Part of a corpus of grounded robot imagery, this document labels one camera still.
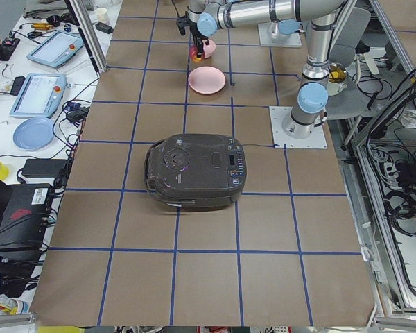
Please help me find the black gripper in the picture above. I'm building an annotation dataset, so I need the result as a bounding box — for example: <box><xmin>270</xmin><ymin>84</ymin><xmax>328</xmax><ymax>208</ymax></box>
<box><xmin>190</xmin><ymin>24</ymin><xmax>208</xmax><ymax>59</ymax></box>

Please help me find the red apple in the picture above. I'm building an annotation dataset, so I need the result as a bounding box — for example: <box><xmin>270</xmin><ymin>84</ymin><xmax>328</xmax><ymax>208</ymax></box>
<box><xmin>189</xmin><ymin>45</ymin><xmax>202</xmax><ymax>62</ymax></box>

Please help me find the pink bowl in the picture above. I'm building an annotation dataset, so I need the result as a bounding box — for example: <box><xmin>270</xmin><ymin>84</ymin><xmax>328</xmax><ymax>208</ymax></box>
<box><xmin>203</xmin><ymin>39</ymin><xmax>216</xmax><ymax>59</ymax></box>

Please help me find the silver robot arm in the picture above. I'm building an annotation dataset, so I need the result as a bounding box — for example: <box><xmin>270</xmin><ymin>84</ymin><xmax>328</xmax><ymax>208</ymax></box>
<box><xmin>177</xmin><ymin>0</ymin><xmax>345</xmax><ymax>139</ymax></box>

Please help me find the pink plate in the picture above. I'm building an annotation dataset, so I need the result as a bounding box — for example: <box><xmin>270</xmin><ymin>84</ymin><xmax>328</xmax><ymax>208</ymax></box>
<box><xmin>188</xmin><ymin>66</ymin><xmax>226</xmax><ymax>95</ymax></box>

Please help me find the steel bowl on chair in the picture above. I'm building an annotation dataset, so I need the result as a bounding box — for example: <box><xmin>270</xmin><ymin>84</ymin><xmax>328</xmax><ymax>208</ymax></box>
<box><xmin>327</xmin><ymin>62</ymin><xmax>348</xmax><ymax>96</ymax></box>

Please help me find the blue plate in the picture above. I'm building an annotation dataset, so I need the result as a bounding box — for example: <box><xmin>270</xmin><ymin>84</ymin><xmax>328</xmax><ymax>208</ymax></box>
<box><xmin>12</xmin><ymin>117</ymin><xmax>54</xmax><ymax>151</ymax></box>

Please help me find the dark grey rice cooker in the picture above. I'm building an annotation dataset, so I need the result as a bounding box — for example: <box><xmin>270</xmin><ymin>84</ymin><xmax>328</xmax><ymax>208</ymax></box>
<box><xmin>144</xmin><ymin>133</ymin><xmax>247</xmax><ymax>209</ymax></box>

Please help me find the upper teach pendant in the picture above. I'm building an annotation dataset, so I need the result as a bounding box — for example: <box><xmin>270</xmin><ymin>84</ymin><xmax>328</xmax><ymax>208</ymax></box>
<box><xmin>26</xmin><ymin>31</ymin><xmax>84</xmax><ymax>69</ymax></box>

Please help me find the teach pendant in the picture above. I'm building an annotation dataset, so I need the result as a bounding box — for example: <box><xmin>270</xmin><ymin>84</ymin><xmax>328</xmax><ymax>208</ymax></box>
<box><xmin>26</xmin><ymin>31</ymin><xmax>84</xmax><ymax>69</ymax></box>
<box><xmin>9</xmin><ymin>73</ymin><xmax>67</xmax><ymax>118</ymax></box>

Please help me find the lower teach pendant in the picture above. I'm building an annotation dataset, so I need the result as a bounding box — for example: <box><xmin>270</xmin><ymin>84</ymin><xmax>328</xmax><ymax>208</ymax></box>
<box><xmin>9</xmin><ymin>73</ymin><xmax>67</xmax><ymax>118</ymax></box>

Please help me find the black power adapter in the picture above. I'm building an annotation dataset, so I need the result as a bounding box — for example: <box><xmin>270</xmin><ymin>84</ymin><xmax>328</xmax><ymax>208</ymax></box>
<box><xmin>21</xmin><ymin>159</ymin><xmax>67</xmax><ymax>178</ymax></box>

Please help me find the black laptop computer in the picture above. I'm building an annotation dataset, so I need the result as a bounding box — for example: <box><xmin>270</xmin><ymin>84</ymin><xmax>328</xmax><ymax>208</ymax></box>
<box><xmin>0</xmin><ymin>180</ymin><xmax>54</xmax><ymax>262</ymax></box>

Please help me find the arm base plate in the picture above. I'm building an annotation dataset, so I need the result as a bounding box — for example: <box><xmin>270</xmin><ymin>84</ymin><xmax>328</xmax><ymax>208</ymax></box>
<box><xmin>257</xmin><ymin>20</ymin><xmax>302</xmax><ymax>48</ymax></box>
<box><xmin>269</xmin><ymin>106</ymin><xmax>327</xmax><ymax>149</ymax></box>

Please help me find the aluminium frame post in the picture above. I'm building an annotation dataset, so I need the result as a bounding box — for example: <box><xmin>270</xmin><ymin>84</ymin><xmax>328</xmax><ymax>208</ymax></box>
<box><xmin>64</xmin><ymin>0</ymin><xmax>107</xmax><ymax>74</ymax></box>

